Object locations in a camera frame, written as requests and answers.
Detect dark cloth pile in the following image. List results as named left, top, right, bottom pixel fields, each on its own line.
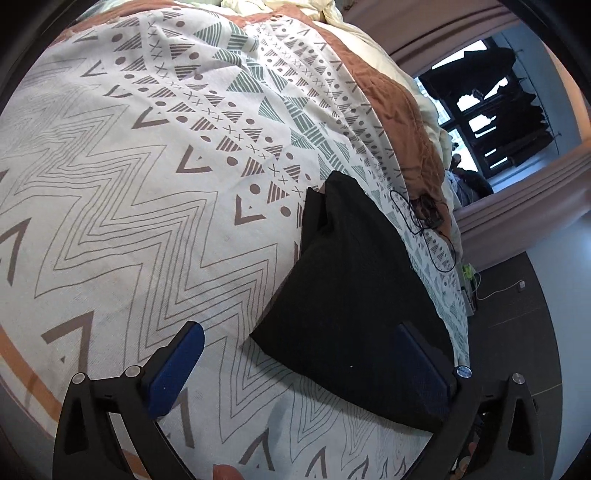
left=448, top=154, right=494, bottom=208

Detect cream duvet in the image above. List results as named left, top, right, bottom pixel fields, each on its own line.
left=221, top=0, right=455, bottom=171

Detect patterned white bed sheet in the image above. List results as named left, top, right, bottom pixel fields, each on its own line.
left=0, top=0, right=476, bottom=480

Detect dark hanging clothes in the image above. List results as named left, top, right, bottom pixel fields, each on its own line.
left=420, top=41, right=557, bottom=172

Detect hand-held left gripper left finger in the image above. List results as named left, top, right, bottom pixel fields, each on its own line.
left=52, top=320, right=206, bottom=480

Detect window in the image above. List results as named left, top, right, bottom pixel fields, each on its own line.
left=413, top=39, right=561, bottom=185

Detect black jacket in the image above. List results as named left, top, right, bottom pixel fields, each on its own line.
left=249, top=170, right=458, bottom=432

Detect white charger cable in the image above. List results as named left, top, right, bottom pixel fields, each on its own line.
left=475, top=279, right=528, bottom=302

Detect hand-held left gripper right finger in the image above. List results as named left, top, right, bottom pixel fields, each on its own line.
left=397, top=322, right=546, bottom=480

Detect brown quilt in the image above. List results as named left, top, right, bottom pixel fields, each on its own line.
left=60, top=0, right=458, bottom=241

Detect black cabled device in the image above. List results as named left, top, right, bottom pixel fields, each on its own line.
left=390, top=188, right=459, bottom=274

